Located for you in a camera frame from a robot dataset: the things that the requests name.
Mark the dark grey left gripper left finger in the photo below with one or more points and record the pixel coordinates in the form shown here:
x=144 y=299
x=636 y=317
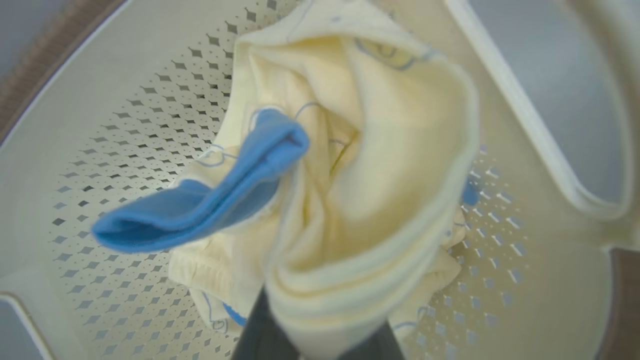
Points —
x=260 y=335

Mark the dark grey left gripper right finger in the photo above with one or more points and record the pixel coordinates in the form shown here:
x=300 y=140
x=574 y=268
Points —
x=380 y=350

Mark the yellow garment with blue cuffs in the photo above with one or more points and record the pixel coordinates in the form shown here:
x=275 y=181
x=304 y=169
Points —
x=390 y=175

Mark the cream perforated laundry basket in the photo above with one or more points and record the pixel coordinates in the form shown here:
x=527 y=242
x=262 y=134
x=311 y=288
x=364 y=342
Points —
x=125 y=100

